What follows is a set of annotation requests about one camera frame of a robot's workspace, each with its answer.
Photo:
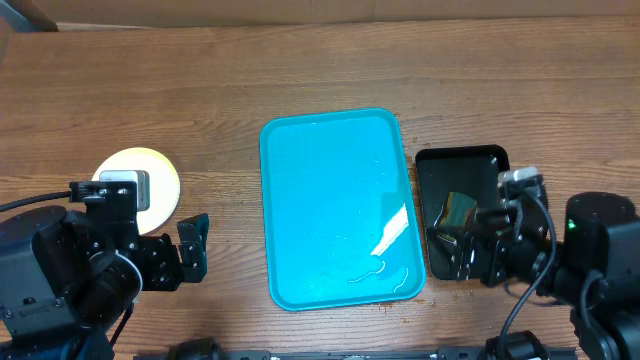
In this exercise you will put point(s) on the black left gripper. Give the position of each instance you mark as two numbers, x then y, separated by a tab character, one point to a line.
171	273

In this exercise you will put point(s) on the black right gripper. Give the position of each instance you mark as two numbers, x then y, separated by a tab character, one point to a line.
451	237

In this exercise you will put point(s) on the green yellow sponge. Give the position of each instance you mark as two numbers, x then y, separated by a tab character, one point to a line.
457	212

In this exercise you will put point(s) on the green rimmed plate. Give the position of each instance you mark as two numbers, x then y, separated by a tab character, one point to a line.
160	179

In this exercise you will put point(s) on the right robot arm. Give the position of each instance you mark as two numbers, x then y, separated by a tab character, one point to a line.
593	268

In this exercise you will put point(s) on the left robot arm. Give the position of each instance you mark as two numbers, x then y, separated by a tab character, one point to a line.
73	263

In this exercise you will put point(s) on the black water tray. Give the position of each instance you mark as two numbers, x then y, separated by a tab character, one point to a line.
472	170

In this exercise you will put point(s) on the teal plastic tray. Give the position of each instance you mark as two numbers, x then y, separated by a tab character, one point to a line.
339	216

